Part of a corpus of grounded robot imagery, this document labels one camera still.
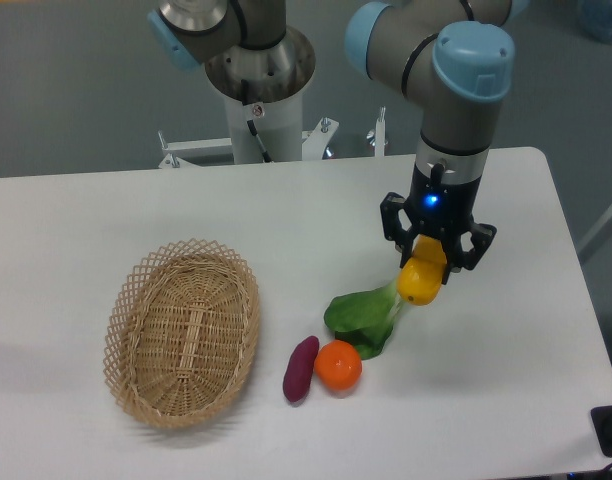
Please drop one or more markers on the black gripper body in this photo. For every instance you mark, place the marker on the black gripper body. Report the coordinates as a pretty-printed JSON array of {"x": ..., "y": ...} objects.
[{"x": 439, "y": 210}]

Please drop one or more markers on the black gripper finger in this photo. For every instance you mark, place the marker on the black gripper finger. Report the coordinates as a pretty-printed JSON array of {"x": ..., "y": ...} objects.
[
  {"x": 481, "y": 237},
  {"x": 390, "y": 209}
]

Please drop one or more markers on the yellow mango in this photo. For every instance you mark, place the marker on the yellow mango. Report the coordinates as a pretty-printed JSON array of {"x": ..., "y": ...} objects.
[{"x": 421, "y": 277}]

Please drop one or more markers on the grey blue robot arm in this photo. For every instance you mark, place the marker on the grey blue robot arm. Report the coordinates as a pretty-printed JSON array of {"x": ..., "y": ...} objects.
[{"x": 453, "y": 59}]

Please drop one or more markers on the green leafy vegetable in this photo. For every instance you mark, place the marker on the green leafy vegetable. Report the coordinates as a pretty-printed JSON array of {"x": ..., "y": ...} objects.
[{"x": 365, "y": 319}]

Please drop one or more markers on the orange fruit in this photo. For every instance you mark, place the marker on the orange fruit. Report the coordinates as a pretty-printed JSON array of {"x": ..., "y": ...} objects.
[{"x": 338, "y": 365}]

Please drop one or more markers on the purple sweet potato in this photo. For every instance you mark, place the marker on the purple sweet potato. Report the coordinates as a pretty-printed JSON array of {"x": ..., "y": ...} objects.
[{"x": 298, "y": 376}]

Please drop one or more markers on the black device at table edge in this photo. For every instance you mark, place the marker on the black device at table edge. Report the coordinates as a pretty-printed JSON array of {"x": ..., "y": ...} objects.
[{"x": 602, "y": 421}]

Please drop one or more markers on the woven wicker basket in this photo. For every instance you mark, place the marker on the woven wicker basket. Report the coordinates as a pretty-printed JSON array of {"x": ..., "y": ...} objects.
[{"x": 182, "y": 334}]

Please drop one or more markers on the blue object top right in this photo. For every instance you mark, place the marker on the blue object top right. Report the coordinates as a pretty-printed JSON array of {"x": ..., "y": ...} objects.
[{"x": 595, "y": 18}]

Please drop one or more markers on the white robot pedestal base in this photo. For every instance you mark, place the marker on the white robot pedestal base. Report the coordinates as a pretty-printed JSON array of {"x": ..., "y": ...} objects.
[{"x": 266, "y": 125}]

